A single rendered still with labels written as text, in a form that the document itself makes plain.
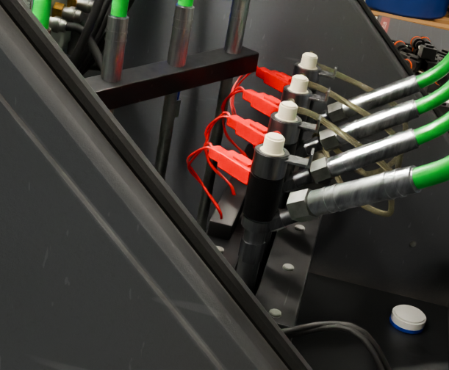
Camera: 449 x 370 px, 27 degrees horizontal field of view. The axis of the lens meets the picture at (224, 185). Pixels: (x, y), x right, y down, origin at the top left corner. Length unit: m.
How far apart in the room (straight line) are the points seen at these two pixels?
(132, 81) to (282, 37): 0.25
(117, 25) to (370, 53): 0.33
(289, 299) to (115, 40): 0.27
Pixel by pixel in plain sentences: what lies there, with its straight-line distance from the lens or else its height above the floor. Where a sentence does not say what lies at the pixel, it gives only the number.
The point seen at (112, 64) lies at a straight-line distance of 0.82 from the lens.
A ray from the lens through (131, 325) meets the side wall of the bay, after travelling 0.40.
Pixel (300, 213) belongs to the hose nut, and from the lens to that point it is 0.63.
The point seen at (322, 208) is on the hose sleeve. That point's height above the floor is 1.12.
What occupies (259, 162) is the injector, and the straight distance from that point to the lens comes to 0.72.
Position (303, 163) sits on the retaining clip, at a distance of 0.73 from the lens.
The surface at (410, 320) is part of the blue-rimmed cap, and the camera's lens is 1.06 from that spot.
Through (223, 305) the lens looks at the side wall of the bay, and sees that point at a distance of 0.39.
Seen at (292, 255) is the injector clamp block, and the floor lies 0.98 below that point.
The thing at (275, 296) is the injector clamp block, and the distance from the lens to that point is 0.77.
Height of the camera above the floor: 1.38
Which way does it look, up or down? 25 degrees down
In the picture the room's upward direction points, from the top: 11 degrees clockwise
